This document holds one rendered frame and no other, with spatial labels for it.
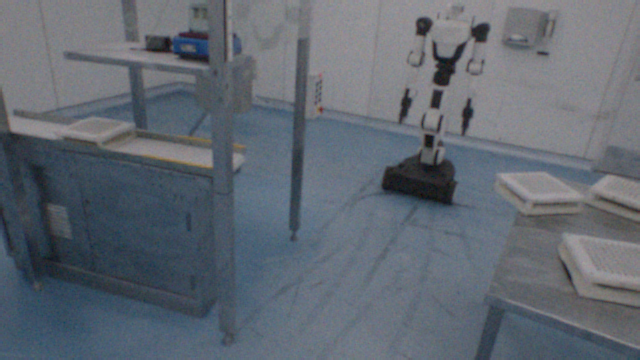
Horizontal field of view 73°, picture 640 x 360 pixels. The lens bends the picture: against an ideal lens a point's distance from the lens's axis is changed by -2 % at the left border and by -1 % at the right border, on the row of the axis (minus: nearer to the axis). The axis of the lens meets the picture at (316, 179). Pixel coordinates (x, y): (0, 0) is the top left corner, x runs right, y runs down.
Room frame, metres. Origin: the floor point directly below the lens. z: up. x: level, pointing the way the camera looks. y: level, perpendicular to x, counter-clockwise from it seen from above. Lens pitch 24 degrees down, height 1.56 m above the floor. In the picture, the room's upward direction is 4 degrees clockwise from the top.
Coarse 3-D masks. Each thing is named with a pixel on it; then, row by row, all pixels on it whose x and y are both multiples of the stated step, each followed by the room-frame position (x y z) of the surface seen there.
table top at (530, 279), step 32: (544, 224) 1.43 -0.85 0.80; (576, 224) 1.45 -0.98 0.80; (608, 224) 1.46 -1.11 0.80; (512, 256) 1.20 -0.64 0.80; (544, 256) 1.21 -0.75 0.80; (512, 288) 1.03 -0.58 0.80; (544, 288) 1.04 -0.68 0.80; (544, 320) 0.92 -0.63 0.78; (576, 320) 0.91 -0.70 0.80; (608, 320) 0.92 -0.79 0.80
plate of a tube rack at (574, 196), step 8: (496, 176) 1.71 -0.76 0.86; (504, 176) 1.69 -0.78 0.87; (504, 184) 1.65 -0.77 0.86; (512, 184) 1.61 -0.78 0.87; (520, 192) 1.55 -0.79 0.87; (528, 192) 1.55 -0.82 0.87; (576, 192) 1.58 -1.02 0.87; (528, 200) 1.49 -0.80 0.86; (536, 200) 1.49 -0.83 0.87; (544, 200) 1.50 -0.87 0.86; (552, 200) 1.51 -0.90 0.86; (560, 200) 1.51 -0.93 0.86; (568, 200) 1.52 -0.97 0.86; (576, 200) 1.53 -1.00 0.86
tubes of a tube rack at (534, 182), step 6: (522, 180) 1.64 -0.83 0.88; (528, 180) 1.65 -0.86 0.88; (534, 180) 1.66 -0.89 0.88; (540, 180) 1.66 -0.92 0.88; (546, 180) 1.66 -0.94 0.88; (528, 186) 1.59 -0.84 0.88; (534, 186) 1.59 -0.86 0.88; (540, 186) 1.59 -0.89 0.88; (546, 186) 1.60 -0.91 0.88; (552, 186) 1.60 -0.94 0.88; (558, 186) 1.61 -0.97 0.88
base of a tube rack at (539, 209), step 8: (504, 192) 1.64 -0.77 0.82; (512, 192) 1.64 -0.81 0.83; (512, 200) 1.58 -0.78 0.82; (520, 200) 1.57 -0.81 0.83; (520, 208) 1.52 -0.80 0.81; (536, 208) 1.51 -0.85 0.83; (544, 208) 1.51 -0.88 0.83; (552, 208) 1.52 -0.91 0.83; (560, 208) 1.52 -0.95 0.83; (568, 208) 1.53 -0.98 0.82; (576, 208) 1.53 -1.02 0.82
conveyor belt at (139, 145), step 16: (16, 128) 2.00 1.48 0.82; (32, 128) 2.01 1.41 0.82; (48, 128) 2.03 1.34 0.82; (128, 144) 1.89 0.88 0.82; (144, 144) 1.90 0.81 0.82; (160, 144) 1.92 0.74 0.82; (176, 144) 1.93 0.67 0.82; (128, 160) 1.72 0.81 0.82; (192, 160) 1.75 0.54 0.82; (208, 160) 1.76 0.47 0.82; (240, 160) 1.82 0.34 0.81
